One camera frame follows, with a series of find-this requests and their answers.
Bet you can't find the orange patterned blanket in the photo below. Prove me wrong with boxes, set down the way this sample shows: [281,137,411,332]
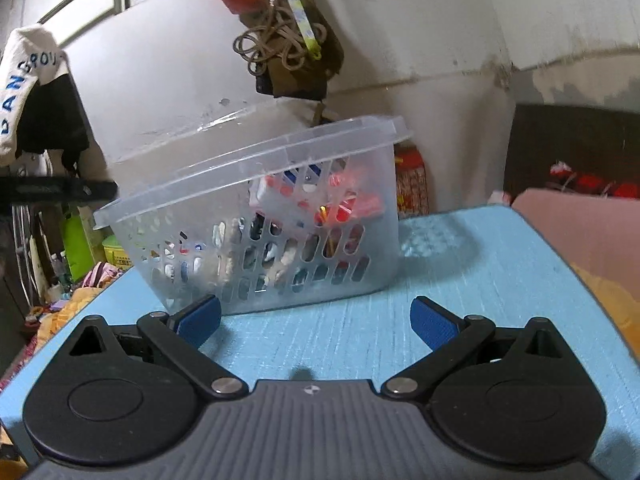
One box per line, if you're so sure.
[0,284,102,393]

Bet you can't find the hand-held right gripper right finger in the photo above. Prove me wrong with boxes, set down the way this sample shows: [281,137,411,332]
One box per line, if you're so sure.
[381,296,577,402]

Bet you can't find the black garment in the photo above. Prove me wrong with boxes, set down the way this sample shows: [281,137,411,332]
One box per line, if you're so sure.
[14,71,119,182]

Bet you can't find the brown hanging bag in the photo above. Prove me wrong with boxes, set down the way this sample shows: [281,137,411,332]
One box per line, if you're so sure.
[239,0,347,102]

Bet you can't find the clear plastic basket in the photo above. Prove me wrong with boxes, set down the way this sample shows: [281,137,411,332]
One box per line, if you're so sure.
[92,115,414,317]

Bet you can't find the green paper bag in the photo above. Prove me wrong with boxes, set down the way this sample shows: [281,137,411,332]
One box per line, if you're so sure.
[59,209,97,282]

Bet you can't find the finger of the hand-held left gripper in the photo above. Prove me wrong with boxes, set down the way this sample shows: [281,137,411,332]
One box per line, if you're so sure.
[0,176,119,207]

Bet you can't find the dark board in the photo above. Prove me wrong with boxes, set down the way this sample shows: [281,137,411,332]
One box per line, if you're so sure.
[502,103,640,202]

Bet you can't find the red plaid cloth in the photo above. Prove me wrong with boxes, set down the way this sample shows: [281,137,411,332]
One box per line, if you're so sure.
[546,159,640,201]

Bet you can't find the coiled beige rope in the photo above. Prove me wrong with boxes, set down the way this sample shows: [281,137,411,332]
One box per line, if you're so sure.
[232,9,329,79]

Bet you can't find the red printed carton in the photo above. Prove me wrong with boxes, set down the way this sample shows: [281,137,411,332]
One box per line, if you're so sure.
[394,144,432,219]

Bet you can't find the white cloth with blue letters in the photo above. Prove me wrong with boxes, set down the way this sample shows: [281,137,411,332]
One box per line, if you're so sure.
[0,24,69,169]

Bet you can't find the pink blanket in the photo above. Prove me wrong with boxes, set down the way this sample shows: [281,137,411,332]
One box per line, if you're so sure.
[511,188,640,282]

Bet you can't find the pink striped cloth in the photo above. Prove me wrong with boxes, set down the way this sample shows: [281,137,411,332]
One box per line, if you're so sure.
[81,261,124,289]

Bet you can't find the light blue mat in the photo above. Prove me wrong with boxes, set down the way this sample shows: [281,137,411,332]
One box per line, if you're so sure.
[0,204,640,480]

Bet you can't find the yellow blanket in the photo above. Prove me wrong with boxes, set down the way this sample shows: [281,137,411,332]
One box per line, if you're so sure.
[569,264,640,347]

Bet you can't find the yellow printed strap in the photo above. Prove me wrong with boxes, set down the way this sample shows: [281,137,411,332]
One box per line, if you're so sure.
[269,0,322,59]

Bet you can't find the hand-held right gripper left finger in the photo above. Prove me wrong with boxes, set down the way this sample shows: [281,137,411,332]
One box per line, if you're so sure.
[52,294,249,402]

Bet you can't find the light green box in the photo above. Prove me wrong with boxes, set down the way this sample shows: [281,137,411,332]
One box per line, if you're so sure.
[101,234,134,269]

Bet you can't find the white red box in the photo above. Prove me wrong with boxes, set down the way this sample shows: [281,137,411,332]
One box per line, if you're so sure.
[249,162,387,232]

